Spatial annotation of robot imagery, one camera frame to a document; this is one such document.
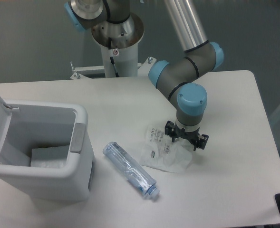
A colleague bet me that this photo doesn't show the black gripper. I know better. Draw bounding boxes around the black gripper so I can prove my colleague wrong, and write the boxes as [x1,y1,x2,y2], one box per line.
[164,121,209,151]

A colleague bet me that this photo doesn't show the white plastic wrapper bag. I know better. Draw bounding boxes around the white plastic wrapper bag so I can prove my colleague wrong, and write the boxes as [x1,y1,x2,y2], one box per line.
[139,125,193,173]

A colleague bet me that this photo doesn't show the crushed clear plastic bottle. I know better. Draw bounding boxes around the crushed clear plastic bottle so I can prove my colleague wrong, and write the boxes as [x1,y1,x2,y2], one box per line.
[103,142,160,200]

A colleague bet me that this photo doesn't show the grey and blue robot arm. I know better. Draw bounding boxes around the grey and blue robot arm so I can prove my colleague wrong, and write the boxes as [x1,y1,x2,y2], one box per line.
[64,0,224,149]

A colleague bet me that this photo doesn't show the white trash can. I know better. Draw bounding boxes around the white trash can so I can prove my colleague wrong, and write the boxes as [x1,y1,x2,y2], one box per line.
[0,101,94,201]

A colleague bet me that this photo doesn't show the white pedestal base frame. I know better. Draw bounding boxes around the white pedestal base frame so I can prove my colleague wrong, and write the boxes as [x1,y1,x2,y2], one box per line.
[70,57,157,80]

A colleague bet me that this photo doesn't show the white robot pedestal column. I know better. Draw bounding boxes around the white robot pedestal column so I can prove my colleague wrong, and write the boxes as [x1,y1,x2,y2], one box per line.
[91,12,144,78]

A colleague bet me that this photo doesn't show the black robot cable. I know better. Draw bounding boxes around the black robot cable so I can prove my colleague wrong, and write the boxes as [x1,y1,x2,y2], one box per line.
[107,37,120,78]

